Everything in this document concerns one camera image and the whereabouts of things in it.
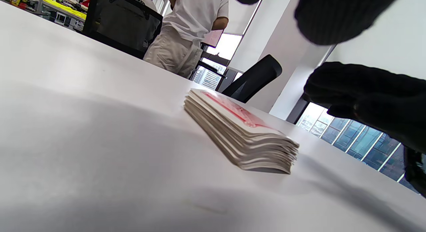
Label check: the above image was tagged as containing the person's right hand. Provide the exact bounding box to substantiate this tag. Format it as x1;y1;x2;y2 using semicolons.
303;62;426;197

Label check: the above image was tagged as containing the person's left hand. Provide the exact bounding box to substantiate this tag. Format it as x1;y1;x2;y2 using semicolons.
232;0;405;45

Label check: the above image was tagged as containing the deck of playing cards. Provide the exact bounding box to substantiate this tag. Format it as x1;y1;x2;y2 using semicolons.
184;88;300;175

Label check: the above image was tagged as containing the glass window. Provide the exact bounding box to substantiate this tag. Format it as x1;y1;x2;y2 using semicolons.
296;102;420;194

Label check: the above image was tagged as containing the black mesh office chair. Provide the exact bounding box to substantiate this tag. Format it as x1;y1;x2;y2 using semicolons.
221;54;283;104
83;0;163;59

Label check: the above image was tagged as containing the yellow sheet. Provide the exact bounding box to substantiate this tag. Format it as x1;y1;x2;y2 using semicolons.
35;0;88;20

